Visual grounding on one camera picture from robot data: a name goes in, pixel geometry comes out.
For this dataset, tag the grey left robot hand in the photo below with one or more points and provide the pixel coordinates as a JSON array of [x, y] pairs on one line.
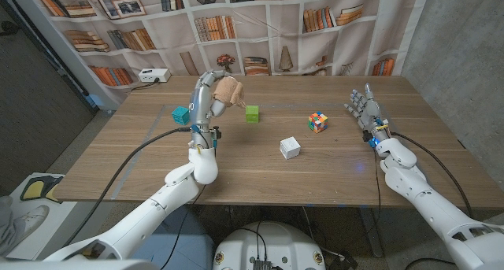
[[201, 104]]

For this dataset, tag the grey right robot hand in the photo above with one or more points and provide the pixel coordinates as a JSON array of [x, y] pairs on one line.
[[370, 114]]

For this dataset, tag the tan adhesive wrap roll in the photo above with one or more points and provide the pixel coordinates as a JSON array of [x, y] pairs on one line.
[[230, 91]]

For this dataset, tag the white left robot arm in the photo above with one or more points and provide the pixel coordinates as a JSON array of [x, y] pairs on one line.
[[157, 207]]

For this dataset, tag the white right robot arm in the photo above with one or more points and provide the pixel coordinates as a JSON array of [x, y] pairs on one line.
[[429, 207]]

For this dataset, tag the teal cube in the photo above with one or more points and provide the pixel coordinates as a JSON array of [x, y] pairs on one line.
[[180, 115]]

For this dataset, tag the green cube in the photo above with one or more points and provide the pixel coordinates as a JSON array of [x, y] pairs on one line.
[[252, 114]]

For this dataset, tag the multicolour Rubik's cube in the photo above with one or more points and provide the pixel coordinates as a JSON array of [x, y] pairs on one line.
[[318, 122]]

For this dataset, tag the white cube block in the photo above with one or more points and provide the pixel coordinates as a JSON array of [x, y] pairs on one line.
[[290, 148]]

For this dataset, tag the white power strip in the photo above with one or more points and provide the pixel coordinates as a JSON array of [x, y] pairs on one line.
[[153, 75]]

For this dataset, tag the printed bookshelf backdrop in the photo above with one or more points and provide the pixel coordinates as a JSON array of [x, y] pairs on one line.
[[256, 30]]

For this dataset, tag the blue tape piece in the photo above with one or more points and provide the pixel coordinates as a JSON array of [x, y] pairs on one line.
[[94, 100]]

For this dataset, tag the grey table leg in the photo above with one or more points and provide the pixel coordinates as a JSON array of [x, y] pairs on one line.
[[372, 234]]

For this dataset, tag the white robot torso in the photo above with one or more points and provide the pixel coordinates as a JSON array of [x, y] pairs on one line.
[[271, 242]]

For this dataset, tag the yellow black floor sign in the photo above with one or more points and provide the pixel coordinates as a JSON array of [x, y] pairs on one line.
[[35, 189]]

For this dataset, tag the white sneaker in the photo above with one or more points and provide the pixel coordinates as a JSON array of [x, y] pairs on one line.
[[33, 219]]

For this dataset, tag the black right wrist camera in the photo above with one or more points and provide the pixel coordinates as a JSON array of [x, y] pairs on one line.
[[366, 137]]

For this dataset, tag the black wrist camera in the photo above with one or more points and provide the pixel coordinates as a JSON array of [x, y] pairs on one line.
[[217, 133], [366, 137]]

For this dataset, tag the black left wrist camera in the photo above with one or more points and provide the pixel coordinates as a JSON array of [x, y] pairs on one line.
[[217, 133]]

